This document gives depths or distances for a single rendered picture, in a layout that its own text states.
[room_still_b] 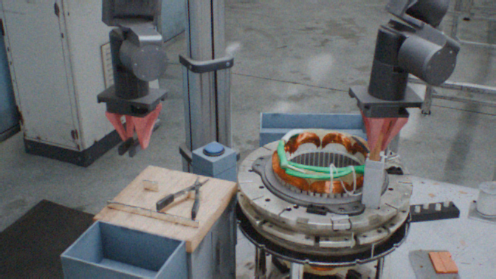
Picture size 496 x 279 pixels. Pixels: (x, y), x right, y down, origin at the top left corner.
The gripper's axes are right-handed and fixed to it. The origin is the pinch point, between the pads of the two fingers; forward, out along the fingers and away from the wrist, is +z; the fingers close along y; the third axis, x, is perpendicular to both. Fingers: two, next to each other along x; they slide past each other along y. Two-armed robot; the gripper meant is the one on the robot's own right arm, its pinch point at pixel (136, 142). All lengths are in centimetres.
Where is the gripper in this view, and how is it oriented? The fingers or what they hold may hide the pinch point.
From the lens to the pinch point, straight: 106.8
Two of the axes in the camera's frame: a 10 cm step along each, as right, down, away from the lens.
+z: 0.0, 9.0, 4.3
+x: 3.4, -4.1, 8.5
